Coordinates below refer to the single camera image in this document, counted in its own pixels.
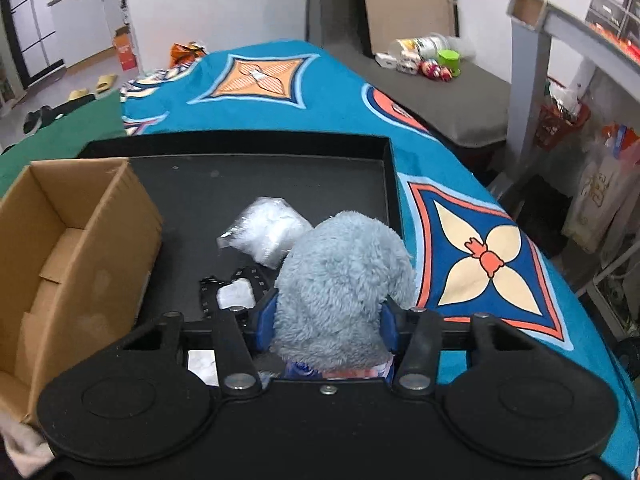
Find small white item black strap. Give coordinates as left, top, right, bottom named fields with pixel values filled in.
left=198, top=264, right=274, bottom=334

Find fluffy grey-blue plush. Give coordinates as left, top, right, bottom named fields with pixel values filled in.
left=270, top=211, right=416, bottom=372

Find white soft item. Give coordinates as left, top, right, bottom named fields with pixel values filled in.
left=188, top=350, right=219, bottom=387

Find white fluff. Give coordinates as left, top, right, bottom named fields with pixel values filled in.
left=217, top=197, right=312, bottom=270

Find brown cardboard box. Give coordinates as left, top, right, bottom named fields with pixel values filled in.
left=1, top=158, right=163, bottom=423

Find blue patterned blanket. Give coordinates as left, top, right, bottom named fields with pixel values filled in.
left=120, top=40, right=639, bottom=479

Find black shallow tray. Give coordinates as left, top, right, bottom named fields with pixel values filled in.
left=80, top=131, right=401, bottom=322

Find grey bench mattress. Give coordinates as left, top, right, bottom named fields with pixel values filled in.
left=328, top=44, right=510, bottom=148

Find green cloth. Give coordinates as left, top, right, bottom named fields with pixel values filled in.
left=0, top=92, right=126, bottom=195

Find white towel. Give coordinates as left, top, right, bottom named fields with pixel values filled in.
left=1, top=413, right=54, bottom=479

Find green lidded jar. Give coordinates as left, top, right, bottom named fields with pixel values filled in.
left=437, top=49, right=461, bottom=78

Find orange bag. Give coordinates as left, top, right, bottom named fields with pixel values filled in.
left=169, top=41, right=207, bottom=67

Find yellow slippers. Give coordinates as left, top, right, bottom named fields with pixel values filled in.
left=67, top=74, right=118, bottom=101

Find black slippers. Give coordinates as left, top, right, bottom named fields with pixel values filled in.
left=23, top=105, right=63, bottom=136

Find orange cardboard box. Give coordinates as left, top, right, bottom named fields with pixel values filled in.
left=113, top=25, right=137, bottom=70

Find leaning black tray lid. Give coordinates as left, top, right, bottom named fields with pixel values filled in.
left=357, top=0, right=461, bottom=57

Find desk with clutter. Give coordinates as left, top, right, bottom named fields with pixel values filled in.
left=504, top=0, right=639, bottom=178

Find white kitchen cabinet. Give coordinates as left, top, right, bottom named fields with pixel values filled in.
left=50, top=0, right=125, bottom=67

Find grey drawer organizer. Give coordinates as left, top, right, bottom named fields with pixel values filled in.
left=586, top=0, right=639, bottom=48

